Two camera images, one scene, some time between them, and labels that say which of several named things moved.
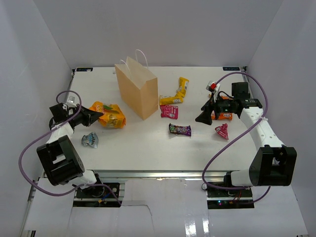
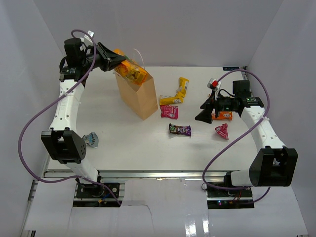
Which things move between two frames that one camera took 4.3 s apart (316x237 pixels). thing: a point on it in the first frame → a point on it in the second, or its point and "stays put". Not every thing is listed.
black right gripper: (205, 117) stays put
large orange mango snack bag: (113, 117) → (130, 70)
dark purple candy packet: (183, 130) stays put
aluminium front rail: (160, 174) stays put
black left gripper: (90, 116) → (110, 59)
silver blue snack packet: (92, 140) stays put
